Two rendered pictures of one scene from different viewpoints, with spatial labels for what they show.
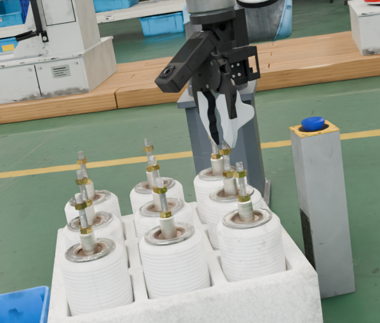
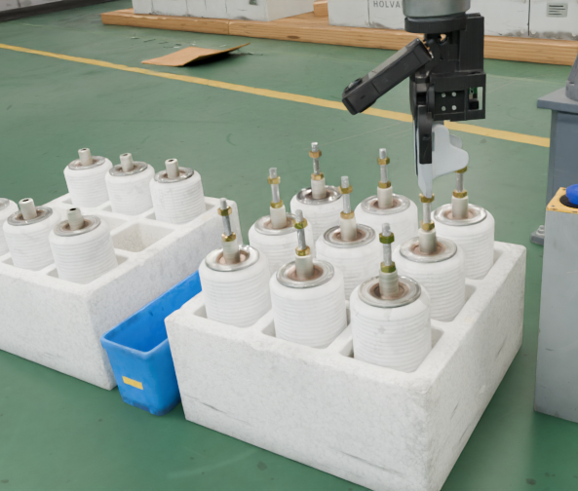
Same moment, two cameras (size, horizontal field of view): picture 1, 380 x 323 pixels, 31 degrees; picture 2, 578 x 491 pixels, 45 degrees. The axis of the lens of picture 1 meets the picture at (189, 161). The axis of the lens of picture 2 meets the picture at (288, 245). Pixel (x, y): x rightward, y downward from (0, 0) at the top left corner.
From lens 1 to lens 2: 57 cm
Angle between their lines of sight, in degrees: 39
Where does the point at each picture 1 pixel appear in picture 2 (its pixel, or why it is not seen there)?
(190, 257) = (304, 309)
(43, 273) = not seen: hidden behind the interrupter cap
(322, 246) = (550, 353)
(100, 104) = not seen: outside the picture
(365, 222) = not seen: outside the picture
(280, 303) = (378, 404)
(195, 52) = (388, 69)
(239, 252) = (356, 327)
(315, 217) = (547, 316)
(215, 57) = (415, 80)
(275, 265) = (397, 358)
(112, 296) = (231, 313)
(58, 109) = (539, 54)
